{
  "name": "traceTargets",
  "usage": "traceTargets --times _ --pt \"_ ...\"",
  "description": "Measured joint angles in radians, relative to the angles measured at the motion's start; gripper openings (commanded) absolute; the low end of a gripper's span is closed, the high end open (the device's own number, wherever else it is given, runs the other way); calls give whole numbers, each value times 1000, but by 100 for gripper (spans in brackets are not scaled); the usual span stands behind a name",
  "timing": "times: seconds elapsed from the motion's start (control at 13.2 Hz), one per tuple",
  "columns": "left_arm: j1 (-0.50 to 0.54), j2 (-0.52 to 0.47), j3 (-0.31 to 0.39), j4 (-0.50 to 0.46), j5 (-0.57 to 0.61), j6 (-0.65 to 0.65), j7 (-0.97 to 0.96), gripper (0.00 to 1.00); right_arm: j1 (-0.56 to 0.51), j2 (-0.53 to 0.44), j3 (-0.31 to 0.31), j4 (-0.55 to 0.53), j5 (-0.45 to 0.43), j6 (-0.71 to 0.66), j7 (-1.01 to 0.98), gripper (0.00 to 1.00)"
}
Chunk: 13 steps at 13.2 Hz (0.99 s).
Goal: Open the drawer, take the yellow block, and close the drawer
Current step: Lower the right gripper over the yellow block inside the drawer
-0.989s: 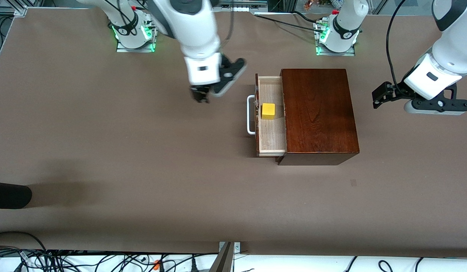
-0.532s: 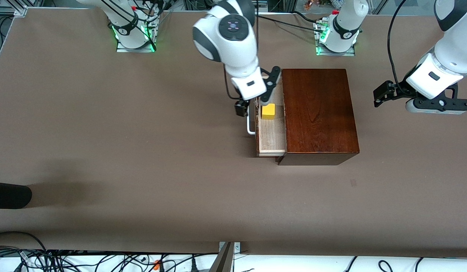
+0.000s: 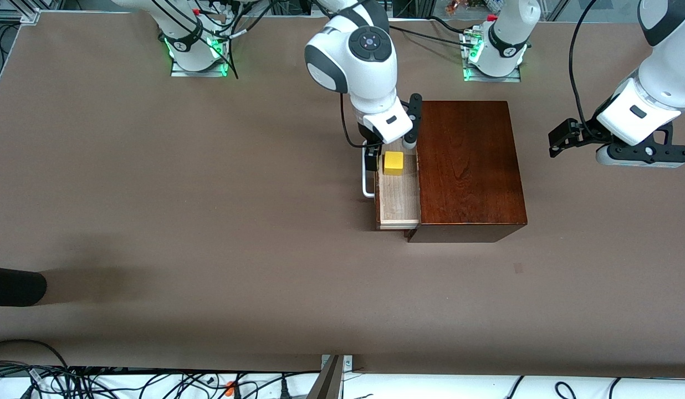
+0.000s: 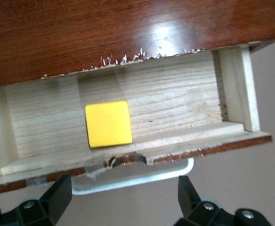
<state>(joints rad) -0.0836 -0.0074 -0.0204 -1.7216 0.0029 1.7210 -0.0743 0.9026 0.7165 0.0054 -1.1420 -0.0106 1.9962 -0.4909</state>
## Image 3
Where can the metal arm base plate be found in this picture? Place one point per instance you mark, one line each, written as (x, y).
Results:
(198, 73)
(492, 78)

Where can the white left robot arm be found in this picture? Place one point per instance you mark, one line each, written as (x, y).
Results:
(664, 72)

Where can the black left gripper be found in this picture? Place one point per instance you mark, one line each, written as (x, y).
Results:
(587, 133)

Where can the dark grey pole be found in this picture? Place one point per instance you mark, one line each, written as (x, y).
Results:
(326, 385)

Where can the dark brown wooden cabinet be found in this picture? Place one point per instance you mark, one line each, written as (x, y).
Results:
(470, 166)

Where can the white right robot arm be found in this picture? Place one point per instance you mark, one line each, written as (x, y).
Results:
(364, 61)

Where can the black rounded cylinder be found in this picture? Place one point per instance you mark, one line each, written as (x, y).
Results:
(15, 285)

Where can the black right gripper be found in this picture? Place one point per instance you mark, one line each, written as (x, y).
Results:
(368, 133)

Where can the orange connector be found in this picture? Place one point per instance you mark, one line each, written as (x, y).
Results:
(230, 388)

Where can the yellow cube block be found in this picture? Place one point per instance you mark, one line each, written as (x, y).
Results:
(393, 163)

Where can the small metal bracket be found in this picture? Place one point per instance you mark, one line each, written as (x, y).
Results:
(348, 363)

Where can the aluminium profile bar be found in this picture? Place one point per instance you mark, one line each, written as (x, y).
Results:
(15, 12)

